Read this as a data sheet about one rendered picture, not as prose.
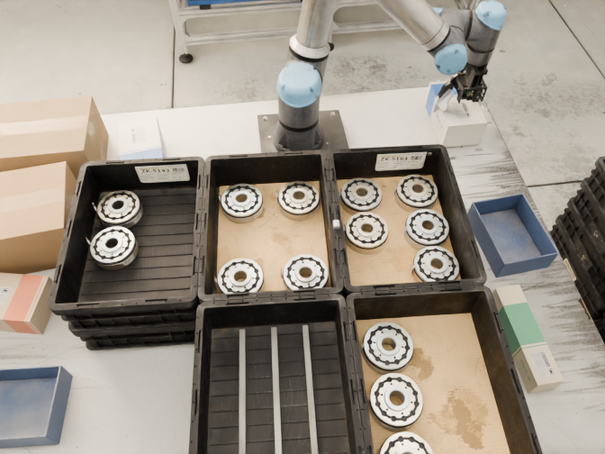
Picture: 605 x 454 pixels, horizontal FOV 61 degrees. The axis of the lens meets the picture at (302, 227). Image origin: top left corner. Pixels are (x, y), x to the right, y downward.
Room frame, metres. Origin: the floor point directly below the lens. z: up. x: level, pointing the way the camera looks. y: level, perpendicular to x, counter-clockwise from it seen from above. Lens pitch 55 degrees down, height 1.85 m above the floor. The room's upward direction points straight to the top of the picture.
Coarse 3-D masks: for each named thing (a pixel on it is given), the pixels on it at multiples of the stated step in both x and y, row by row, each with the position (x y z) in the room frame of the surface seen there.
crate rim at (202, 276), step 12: (216, 156) 0.86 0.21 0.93; (228, 156) 0.86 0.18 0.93; (240, 156) 0.86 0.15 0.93; (252, 156) 0.86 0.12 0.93; (264, 156) 0.86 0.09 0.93; (276, 156) 0.86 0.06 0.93; (288, 156) 0.86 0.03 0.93; (300, 156) 0.86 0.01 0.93; (324, 156) 0.86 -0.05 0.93; (204, 168) 0.82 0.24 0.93; (324, 168) 0.82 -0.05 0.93; (204, 180) 0.78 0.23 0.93; (324, 180) 0.78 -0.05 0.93; (204, 192) 0.75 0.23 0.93; (204, 204) 0.71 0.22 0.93; (204, 216) 0.68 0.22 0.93; (204, 228) 0.65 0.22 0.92; (204, 240) 0.61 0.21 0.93; (336, 240) 0.61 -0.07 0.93; (204, 252) 0.58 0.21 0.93; (336, 252) 0.58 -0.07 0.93; (204, 264) 0.55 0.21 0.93; (336, 264) 0.56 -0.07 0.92; (204, 276) 0.52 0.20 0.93; (336, 276) 0.52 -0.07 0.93; (204, 288) 0.49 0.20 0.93; (312, 288) 0.49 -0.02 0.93; (324, 288) 0.49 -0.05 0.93; (336, 288) 0.49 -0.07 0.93; (204, 300) 0.47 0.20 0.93; (216, 300) 0.47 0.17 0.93
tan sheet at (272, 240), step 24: (264, 192) 0.83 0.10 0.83; (264, 216) 0.75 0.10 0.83; (312, 216) 0.75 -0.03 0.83; (240, 240) 0.68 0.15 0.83; (264, 240) 0.68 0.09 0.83; (288, 240) 0.68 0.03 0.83; (312, 240) 0.68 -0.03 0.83; (264, 264) 0.61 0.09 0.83; (216, 288) 0.55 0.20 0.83; (264, 288) 0.55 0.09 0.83
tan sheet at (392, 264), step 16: (384, 192) 0.83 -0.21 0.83; (384, 208) 0.77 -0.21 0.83; (400, 208) 0.77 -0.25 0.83; (432, 208) 0.77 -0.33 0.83; (400, 224) 0.72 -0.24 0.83; (400, 240) 0.68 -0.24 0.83; (448, 240) 0.68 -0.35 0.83; (352, 256) 0.63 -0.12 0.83; (368, 256) 0.63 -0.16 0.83; (384, 256) 0.63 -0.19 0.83; (400, 256) 0.63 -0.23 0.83; (352, 272) 0.59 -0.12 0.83; (368, 272) 0.59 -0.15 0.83; (384, 272) 0.59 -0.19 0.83; (400, 272) 0.59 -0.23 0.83
